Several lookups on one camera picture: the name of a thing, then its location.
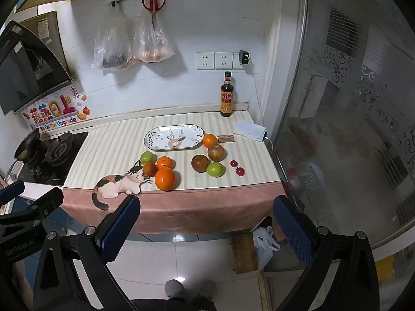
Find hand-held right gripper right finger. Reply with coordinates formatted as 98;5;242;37
273;195;381;311

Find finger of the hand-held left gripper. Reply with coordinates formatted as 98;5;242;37
0;180;26;205
0;187;64;227

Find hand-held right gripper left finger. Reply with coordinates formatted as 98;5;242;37
32;194;141;311

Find large orange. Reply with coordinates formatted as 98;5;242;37
154;167;176;191

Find dark red apple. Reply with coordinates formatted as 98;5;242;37
191;155;209;173

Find patterned oval plate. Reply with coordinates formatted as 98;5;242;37
144;124;206;152

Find pale striped red apple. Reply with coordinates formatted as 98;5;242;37
207;144;225;162

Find person's left forearm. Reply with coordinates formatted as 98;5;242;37
13;259;36;305

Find white plastic bag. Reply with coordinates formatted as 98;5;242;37
252;226;281;268

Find black gas stove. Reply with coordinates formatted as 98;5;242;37
16;131;89;187

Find dark frying pan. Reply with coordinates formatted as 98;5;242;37
13;129;41;162

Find wooden board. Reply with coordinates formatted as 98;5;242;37
230;233;260;274

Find striped table mat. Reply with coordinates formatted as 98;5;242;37
61;110;286;235

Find grey slipper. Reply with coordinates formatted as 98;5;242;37
164;279;187;299

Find white paper towel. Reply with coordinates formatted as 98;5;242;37
233;119;268;142

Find black range hood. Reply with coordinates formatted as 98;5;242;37
0;20;72;115

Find dark sauce bottle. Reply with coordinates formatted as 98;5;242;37
220;71;234;118

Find plastic bag with dark contents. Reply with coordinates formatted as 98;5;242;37
92;5;133;70

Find plastic bag with onions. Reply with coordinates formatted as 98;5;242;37
130;13;176;63

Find red scissors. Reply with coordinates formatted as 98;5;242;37
142;0;166;30

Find colourful wall sticker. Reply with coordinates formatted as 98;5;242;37
22;86;89;132

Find white wall socket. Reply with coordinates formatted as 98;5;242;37
216;52;234;70
233;52;251;70
195;52;215;70

